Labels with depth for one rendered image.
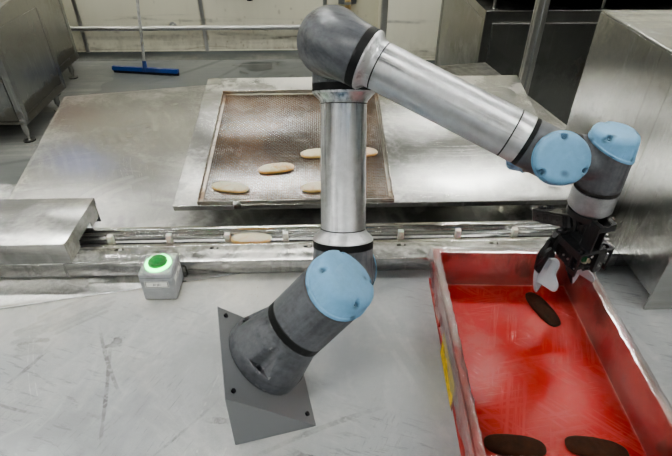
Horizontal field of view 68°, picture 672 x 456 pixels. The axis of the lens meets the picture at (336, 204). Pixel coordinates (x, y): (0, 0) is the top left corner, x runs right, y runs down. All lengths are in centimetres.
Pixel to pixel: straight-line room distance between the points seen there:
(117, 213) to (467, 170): 96
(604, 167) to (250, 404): 67
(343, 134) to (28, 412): 74
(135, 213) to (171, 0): 365
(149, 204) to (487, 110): 100
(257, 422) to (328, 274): 27
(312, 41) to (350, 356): 59
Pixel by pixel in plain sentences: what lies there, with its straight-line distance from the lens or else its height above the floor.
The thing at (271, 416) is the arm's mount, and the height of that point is 88.
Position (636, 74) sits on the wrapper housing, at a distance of 129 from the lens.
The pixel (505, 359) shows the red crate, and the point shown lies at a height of 82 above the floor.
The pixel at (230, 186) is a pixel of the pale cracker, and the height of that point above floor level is 91.
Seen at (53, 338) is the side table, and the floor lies 82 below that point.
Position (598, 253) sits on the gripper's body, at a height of 104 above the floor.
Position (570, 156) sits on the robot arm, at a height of 129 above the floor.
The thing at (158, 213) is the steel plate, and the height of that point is 82.
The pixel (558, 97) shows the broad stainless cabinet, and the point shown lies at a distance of 313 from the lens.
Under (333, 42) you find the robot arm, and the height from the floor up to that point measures 139.
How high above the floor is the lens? 163
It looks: 36 degrees down
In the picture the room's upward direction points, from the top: straight up
